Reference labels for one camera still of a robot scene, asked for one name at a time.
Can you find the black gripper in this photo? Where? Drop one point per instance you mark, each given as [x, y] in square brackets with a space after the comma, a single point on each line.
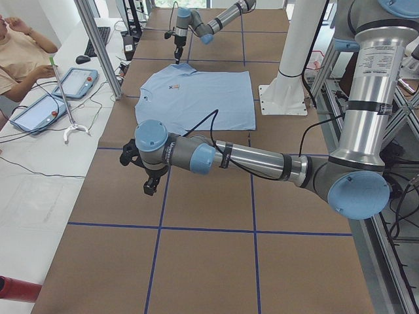
[152, 174]
[178, 43]

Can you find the aluminium frame rack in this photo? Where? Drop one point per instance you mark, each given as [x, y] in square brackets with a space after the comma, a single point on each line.
[388, 242]

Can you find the black power adapter box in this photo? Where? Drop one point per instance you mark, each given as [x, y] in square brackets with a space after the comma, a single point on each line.
[129, 47]

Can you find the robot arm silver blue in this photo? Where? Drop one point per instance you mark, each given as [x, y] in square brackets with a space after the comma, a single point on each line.
[350, 180]
[188, 19]

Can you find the metal reacher grabber stick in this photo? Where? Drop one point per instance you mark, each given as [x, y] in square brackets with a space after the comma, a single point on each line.
[73, 125]

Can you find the near blue teach pendant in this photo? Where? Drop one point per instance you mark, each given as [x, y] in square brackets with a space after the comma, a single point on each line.
[40, 115]

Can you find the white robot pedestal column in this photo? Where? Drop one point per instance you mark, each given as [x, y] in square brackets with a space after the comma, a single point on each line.
[285, 94]

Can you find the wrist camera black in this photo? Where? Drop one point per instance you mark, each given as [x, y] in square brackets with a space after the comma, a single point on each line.
[129, 153]
[169, 34]

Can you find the person in beige shirt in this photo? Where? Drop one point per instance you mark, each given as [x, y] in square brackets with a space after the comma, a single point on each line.
[24, 58]

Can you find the aluminium frame post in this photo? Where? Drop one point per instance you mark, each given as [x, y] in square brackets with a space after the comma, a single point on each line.
[89, 23]

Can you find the black computer mouse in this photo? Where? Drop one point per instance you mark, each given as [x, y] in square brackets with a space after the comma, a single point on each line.
[82, 59]

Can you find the red fire extinguisher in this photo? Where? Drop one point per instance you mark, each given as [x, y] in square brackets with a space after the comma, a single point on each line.
[18, 290]

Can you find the light blue t-shirt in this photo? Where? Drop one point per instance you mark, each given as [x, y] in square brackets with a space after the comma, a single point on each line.
[179, 96]

